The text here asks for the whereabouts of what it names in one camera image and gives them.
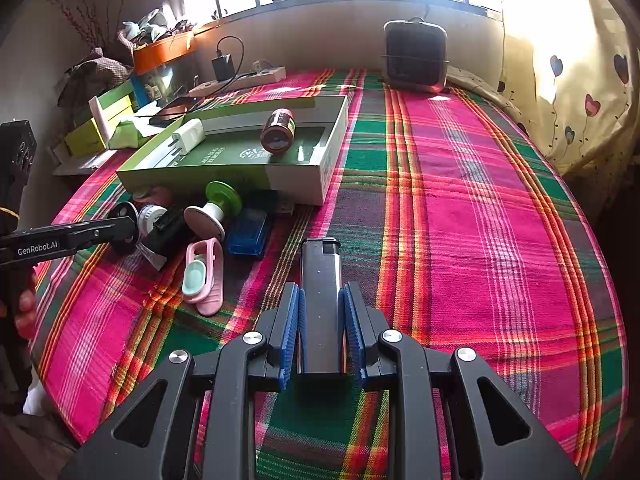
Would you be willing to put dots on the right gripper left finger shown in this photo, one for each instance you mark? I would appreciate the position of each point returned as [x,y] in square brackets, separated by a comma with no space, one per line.
[273,343]

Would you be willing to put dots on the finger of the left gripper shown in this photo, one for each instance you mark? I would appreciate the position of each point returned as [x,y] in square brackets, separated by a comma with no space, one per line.
[27,248]

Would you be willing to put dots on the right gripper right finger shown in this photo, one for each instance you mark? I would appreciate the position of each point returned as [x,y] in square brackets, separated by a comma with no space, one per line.
[363,325]

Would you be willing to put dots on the silver black lighter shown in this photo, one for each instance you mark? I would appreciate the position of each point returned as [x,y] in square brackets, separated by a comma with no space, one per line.
[320,312]

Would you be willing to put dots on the pink teal clip case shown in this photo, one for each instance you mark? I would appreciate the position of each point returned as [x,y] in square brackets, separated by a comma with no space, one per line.
[203,276]

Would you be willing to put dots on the small white jar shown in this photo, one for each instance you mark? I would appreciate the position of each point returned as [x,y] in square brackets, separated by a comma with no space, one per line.
[148,215]

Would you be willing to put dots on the white power adapter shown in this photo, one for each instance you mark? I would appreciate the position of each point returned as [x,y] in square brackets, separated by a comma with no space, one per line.
[188,136]

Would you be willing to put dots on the brown medicine bottle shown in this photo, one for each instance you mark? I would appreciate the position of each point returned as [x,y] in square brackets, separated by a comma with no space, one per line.
[279,132]

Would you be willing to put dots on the black round disc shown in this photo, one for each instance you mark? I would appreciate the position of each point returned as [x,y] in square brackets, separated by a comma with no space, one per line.
[125,218]

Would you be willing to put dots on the person's hand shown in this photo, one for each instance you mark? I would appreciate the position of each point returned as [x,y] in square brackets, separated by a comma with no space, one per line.
[24,314]

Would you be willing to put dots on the yellow box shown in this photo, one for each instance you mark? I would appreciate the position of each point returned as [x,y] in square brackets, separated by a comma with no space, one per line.
[86,140]

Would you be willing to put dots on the brown cloth bundle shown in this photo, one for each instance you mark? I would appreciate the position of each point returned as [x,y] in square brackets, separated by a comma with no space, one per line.
[92,76]

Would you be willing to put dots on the white tube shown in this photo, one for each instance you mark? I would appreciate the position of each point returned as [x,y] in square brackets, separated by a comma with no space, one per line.
[104,118]

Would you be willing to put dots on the blue plastic box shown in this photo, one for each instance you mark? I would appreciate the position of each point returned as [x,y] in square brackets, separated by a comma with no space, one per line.
[249,234]

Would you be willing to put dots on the plaid tablecloth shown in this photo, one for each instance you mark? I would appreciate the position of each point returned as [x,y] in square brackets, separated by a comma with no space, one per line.
[450,222]

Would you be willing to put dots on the green white spool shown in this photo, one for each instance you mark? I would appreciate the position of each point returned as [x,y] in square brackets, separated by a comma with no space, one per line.
[222,201]

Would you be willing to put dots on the orange planter box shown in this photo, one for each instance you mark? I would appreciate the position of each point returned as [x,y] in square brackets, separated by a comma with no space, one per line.
[162,51]

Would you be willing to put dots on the black smartphone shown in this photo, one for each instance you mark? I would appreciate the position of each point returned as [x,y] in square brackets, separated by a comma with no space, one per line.
[173,110]

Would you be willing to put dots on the green cardboard box tray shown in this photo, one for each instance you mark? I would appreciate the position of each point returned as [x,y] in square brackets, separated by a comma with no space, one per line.
[232,152]

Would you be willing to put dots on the black charger plug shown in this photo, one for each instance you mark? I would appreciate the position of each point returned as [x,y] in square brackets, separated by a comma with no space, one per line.
[223,67]

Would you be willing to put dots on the white power strip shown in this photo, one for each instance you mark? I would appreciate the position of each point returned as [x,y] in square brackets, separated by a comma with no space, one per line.
[267,76]

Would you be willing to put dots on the small grey heater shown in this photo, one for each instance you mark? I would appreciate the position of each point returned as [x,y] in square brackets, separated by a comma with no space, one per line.
[415,55]

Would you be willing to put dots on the heart pattern curtain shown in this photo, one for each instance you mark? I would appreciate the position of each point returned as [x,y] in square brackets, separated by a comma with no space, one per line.
[572,69]

